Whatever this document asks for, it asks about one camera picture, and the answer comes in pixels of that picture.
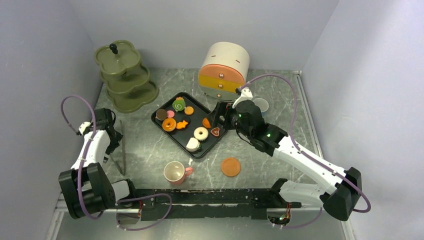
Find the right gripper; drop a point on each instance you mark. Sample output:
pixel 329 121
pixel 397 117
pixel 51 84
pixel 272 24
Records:
pixel 221 108

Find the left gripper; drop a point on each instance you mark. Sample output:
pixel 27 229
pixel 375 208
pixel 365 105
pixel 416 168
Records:
pixel 113 144

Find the metal food tongs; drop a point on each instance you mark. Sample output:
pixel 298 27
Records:
pixel 121 168

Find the orange fish-shaped pastry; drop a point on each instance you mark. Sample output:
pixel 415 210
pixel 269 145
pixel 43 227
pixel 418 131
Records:
pixel 181 125

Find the green swirl roll cake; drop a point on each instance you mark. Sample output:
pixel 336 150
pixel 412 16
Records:
pixel 179 105

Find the brown chocolate round cookie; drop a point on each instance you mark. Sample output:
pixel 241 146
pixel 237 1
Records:
pixel 161 114

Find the orange glazed donut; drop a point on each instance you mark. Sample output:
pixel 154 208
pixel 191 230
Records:
pixel 169 124

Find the pink round cookie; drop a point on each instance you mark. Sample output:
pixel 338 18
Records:
pixel 170 114

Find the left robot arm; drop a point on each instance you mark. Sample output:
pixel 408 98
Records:
pixel 85 187

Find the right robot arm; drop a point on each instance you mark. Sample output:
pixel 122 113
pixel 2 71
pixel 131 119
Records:
pixel 336 190

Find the brown heart cookie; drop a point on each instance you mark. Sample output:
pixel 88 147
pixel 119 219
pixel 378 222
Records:
pixel 215 131

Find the white glazed donut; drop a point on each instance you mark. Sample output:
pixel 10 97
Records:
pixel 201 133

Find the tan round biscuit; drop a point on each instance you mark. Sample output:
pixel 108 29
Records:
pixel 189 110

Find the black round cookie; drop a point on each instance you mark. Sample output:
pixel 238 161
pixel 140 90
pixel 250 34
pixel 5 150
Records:
pixel 186 118

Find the blue mug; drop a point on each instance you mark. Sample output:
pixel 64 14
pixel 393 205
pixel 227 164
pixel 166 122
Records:
pixel 262 104

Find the black rectangular baking tray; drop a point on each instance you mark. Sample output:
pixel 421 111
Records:
pixel 181 136

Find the round three-drawer mini cabinet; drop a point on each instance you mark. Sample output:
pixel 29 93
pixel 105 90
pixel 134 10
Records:
pixel 224 70

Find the orange round coaster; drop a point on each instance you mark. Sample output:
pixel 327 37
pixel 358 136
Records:
pixel 230 167

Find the green three-tier serving stand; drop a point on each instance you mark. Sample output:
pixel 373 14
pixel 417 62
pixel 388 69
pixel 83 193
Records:
pixel 128 82

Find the pink mug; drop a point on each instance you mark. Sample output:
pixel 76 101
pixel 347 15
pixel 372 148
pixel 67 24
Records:
pixel 175 172

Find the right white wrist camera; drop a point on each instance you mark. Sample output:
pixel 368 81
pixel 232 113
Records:
pixel 245 94

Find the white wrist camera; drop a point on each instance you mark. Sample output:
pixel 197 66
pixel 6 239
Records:
pixel 84 128
pixel 245 94

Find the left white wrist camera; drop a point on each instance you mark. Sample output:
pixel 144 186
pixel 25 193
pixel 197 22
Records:
pixel 84 128

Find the aluminium frame rail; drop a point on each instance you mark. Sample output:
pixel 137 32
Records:
pixel 61 210

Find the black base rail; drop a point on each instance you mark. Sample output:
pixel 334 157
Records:
pixel 253 203

